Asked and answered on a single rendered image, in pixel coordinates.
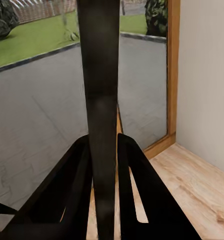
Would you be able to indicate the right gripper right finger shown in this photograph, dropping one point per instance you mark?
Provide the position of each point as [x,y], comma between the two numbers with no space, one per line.
[166,219]

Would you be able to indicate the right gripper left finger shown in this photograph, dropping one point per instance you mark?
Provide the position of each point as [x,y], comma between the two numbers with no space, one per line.
[59,208]

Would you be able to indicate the door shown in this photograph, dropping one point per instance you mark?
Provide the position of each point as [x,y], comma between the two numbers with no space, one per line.
[42,93]

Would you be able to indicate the poster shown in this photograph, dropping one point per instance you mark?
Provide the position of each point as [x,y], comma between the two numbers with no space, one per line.
[99,22]

